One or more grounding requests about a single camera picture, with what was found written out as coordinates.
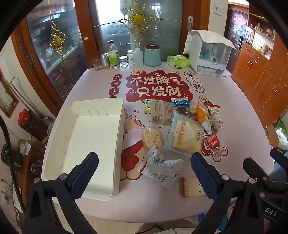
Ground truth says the white countertop cup cabinet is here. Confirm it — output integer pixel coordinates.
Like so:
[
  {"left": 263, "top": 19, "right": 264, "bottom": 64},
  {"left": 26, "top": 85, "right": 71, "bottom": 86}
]
[{"left": 189, "top": 30, "right": 232, "bottom": 77}]

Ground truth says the clear puffed snack packet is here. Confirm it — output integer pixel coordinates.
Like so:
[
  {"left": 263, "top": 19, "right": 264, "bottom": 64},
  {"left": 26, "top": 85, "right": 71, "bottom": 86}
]
[{"left": 141, "top": 127, "right": 163, "bottom": 152}]

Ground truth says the printed table cover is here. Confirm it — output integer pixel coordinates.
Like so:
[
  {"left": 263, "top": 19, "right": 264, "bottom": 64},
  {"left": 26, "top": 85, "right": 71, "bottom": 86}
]
[{"left": 41, "top": 65, "right": 279, "bottom": 222}]

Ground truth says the red white snack packet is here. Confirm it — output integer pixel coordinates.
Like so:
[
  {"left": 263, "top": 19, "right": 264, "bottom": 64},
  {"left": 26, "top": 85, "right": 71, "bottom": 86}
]
[{"left": 206, "top": 101, "right": 222, "bottom": 118}]

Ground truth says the teal canister brown lid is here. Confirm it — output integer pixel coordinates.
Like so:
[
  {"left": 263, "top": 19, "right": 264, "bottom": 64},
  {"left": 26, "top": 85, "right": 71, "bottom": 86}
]
[{"left": 144, "top": 44, "right": 161, "bottom": 66}]

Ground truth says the wooden wall cabinet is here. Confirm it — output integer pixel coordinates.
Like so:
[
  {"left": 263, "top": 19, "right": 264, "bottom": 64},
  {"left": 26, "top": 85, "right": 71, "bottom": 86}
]
[{"left": 232, "top": 42, "right": 288, "bottom": 126}]

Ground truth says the drinking glass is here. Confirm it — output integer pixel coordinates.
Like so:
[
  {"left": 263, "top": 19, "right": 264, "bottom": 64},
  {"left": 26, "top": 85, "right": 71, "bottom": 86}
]
[{"left": 91, "top": 57, "right": 102, "bottom": 71}]

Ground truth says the tan cracker packet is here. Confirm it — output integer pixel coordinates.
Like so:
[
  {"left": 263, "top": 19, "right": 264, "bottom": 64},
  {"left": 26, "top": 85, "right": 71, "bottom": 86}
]
[{"left": 179, "top": 177, "right": 205, "bottom": 198}]

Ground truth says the blue candy wrapper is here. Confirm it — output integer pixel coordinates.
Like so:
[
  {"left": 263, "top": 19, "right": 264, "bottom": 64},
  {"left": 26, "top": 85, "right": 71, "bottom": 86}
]
[{"left": 171, "top": 98, "right": 190, "bottom": 108}]

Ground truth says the white squeeze bottle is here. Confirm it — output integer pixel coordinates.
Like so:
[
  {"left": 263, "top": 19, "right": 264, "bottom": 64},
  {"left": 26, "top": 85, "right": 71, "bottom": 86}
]
[{"left": 125, "top": 42, "right": 144, "bottom": 67}]

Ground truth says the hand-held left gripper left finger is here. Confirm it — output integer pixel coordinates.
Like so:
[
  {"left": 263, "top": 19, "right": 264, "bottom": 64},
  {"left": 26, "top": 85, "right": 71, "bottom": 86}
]
[{"left": 22, "top": 152, "right": 99, "bottom": 234}]

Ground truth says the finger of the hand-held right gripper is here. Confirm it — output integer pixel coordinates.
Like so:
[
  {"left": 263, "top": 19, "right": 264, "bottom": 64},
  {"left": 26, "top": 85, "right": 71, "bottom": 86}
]
[
  {"left": 242, "top": 157, "right": 278, "bottom": 192},
  {"left": 270, "top": 147, "right": 288, "bottom": 168}
]

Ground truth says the white printed snack packet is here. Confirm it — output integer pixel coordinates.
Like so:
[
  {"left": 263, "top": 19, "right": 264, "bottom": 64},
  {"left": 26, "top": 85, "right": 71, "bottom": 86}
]
[{"left": 143, "top": 159, "right": 185, "bottom": 189}]

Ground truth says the clear packet of white noodles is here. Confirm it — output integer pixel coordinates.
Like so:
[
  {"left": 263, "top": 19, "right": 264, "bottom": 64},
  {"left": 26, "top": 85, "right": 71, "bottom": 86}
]
[{"left": 150, "top": 100, "right": 174, "bottom": 126}]

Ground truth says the dark red snack packet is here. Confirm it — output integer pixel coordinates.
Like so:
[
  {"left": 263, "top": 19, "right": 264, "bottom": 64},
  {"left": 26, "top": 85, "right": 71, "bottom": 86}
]
[{"left": 175, "top": 106, "right": 194, "bottom": 117}]

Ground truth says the white plastic storage box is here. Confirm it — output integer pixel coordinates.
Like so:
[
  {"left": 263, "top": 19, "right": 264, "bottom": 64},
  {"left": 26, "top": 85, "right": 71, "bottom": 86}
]
[{"left": 42, "top": 97, "right": 125, "bottom": 201}]

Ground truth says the red paper door decoration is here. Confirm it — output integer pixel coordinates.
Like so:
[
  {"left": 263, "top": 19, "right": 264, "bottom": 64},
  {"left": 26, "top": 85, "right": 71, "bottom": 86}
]
[{"left": 234, "top": 13, "right": 247, "bottom": 27}]

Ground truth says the tin can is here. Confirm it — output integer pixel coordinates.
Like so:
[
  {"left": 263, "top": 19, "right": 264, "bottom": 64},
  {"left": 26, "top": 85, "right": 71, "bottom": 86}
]
[{"left": 100, "top": 53, "right": 110, "bottom": 70}]

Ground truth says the green yellow snack packet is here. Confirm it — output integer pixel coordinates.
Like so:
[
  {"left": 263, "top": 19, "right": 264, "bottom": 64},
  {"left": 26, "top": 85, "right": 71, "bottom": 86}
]
[{"left": 143, "top": 98, "right": 156, "bottom": 115}]

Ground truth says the white plastic bag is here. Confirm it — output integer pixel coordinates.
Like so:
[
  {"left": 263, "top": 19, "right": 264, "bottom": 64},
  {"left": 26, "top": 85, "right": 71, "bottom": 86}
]
[{"left": 276, "top": 126, "right": 288, "bottom": 150}]

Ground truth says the wooden glass door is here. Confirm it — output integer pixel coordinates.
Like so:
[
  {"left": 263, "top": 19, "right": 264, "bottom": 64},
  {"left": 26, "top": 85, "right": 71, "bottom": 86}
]
[
  {"left": 89, "top": 0, "right": 211, "bottom": 68},
  {"left": 11, "top": 0, "right": 100, "bottom": 108}
]

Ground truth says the white cloth cover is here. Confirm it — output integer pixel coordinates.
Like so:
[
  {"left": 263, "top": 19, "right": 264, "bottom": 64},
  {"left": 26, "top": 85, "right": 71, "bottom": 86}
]
[{"left": 183, "top": 30, "right": 237, "bottom": 55}]

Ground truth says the dark wooden entry door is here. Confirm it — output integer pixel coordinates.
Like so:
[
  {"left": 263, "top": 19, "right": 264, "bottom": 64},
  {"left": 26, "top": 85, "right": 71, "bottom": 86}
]
[{"left": 224, "top": 9, "right": 250, "bottom": 57}]

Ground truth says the orange yellow snack packet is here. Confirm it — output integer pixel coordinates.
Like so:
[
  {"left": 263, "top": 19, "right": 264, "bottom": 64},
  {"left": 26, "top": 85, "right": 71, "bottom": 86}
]
[{"left": 190, "top": 102, "right": 213, "bottom": 133}]

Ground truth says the green tissue pack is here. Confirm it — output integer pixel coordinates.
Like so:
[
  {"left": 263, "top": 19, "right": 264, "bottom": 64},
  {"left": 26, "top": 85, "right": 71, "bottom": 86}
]
[{"left": 167, "top": 55, "right": 190, "bottom": 69}]

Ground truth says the small gold door ornament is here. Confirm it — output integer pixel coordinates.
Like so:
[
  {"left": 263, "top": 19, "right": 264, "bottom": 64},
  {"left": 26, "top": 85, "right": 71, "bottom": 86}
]
[{"left": 48, "top": 22, "right": 68, "bottom": 61}]

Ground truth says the cardboard box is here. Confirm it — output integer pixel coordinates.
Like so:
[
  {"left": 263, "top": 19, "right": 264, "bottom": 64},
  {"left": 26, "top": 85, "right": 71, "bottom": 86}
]
[{"left": 264, "top": 120, "right": 288, "bottom": 151}]

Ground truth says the small white red-edged packet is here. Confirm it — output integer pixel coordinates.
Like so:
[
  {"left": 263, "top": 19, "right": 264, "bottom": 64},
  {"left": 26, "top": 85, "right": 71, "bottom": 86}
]
[{"left": 137, "top": 145, "right": 164, "bottom": 175}]

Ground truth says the dark candy clear packet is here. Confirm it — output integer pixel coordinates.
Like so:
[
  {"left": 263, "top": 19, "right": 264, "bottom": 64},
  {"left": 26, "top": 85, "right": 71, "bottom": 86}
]
[{"left": 208, "top": 117, "right": 223, "bottom": 133}]

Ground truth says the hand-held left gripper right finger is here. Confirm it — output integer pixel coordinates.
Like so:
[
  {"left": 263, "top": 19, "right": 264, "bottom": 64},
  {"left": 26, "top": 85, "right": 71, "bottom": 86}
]
[{"left": 190, "top": 152, "right": 266, "bottom": 234}]

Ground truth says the red lid jar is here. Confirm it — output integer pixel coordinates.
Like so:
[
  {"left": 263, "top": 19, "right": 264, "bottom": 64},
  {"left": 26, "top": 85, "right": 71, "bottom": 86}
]
[{"left": 17, "top": 109, "right": 49, "bottom": 142}]

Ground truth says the green label plastic bottle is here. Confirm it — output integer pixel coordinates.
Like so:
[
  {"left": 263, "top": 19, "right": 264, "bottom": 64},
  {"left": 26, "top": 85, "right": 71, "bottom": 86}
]
[{"left": 107, "top": 40, "right": 120, "bottom": 68}]

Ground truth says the wooden display shelf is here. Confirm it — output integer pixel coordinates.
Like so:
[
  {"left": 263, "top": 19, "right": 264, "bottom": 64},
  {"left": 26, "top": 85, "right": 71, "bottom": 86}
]
[{"left": 244, "top": 4, "right": 277, "bottom": 52}]

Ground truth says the large gold door ornament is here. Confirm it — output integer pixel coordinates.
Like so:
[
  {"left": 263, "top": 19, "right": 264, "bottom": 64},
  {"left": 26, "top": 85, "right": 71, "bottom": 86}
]
[{"left": 119, "top": 0, "right": 158, "bottom": 45}]

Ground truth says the red clear snack packet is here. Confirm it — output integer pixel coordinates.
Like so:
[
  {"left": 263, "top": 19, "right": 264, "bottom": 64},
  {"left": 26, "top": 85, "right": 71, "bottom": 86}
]
[{"left": 202, "top": 133, "right": 222, "bottom": 158}]

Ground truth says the light blue bread packet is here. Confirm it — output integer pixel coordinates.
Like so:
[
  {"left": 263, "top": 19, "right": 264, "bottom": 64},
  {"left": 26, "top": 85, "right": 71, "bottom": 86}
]
[{"left": 163, "top": 112, "right": 205, "bottom": 160}]

